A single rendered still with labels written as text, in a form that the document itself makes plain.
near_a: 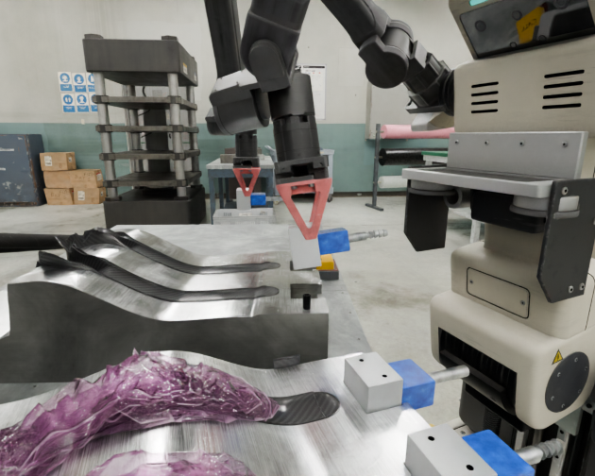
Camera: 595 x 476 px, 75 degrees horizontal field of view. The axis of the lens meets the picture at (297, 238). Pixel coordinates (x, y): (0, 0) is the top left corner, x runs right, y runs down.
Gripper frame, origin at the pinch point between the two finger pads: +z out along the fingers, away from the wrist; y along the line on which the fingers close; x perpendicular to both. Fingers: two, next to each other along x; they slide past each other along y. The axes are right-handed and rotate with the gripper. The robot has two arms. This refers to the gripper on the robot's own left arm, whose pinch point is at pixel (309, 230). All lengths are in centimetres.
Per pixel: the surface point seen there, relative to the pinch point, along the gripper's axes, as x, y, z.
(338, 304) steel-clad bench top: 4.2, -16.8, 15.8
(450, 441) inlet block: 7.0, 25.6, 13.9
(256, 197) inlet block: -10, -51, -5
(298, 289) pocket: -2.5, -3.3, 8.5
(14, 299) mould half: -35.3, 6.5, 2.4
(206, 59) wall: -100, -616, -237
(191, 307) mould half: -16.4, 2.8, 7.3
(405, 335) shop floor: 53, -159, 84
